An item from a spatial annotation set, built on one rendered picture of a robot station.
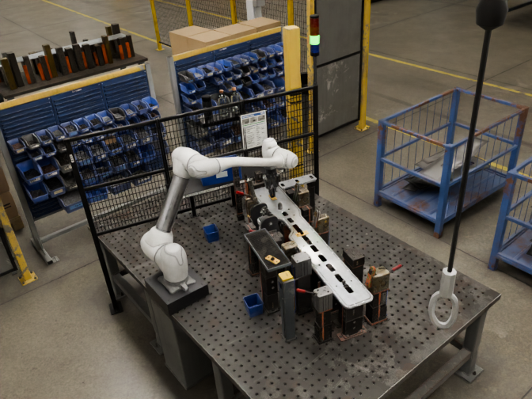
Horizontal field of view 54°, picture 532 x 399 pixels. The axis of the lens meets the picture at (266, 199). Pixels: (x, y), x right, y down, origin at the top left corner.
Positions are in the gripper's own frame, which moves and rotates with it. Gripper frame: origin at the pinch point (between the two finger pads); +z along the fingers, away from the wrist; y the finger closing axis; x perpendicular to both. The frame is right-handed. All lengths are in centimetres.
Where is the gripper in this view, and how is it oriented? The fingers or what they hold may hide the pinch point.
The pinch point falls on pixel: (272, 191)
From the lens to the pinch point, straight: 369.0
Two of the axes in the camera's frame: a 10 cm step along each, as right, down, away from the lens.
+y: 9.2, -2.6, 3.0
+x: -3.9, -4.8, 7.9
